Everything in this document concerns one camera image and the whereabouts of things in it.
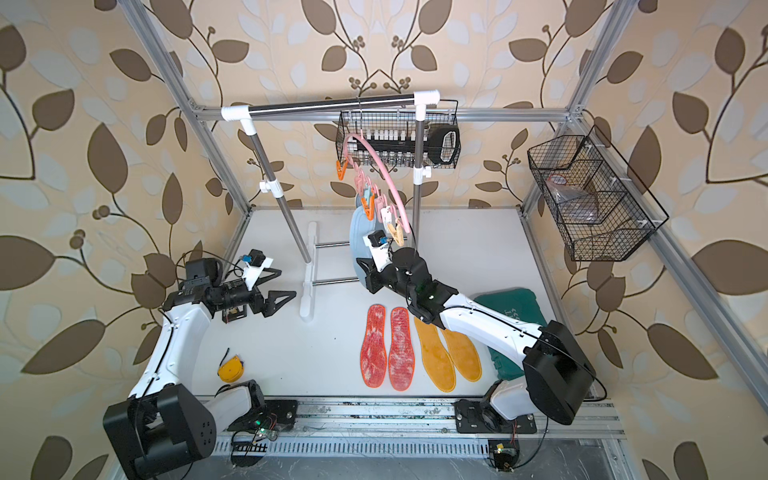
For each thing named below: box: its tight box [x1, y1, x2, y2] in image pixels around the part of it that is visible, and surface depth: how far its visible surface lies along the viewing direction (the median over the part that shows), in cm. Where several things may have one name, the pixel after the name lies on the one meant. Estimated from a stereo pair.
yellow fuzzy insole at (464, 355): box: [442, 329, 483, 383], surface depth 86 cm
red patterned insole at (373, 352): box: [360, 304, 386, 388], surface depth 86 cm
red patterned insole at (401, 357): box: [388, 307, 415, 392], surface depth 86 cm
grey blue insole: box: [350, 195, 377, 287], surface depth 74 cm
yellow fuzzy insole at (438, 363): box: [414, 316, 456, 393], surface depth 85 cm
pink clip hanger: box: [336, 130, 412, 246], surface depth 71 cm
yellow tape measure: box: [217, 355, 245, 383], surface depth 82 cm
